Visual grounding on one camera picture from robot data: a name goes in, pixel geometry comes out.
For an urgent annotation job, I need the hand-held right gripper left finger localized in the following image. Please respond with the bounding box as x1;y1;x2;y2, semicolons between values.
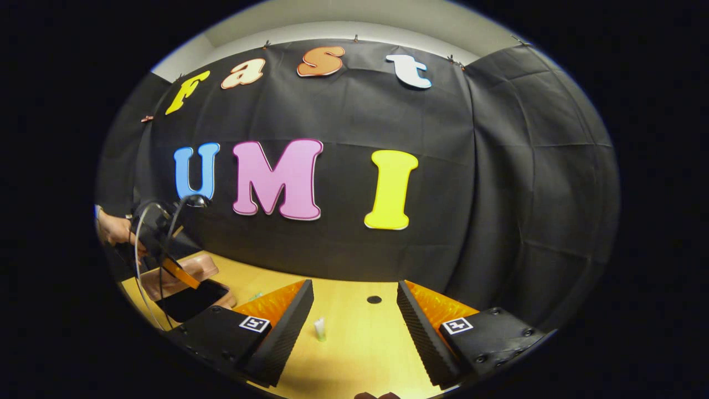
166;279;315;388

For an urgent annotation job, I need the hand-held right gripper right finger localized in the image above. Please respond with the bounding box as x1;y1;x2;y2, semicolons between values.
396;280;549;388

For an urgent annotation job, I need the black backdrop cloth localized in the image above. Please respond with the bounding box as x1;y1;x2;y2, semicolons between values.
94;39;620;333

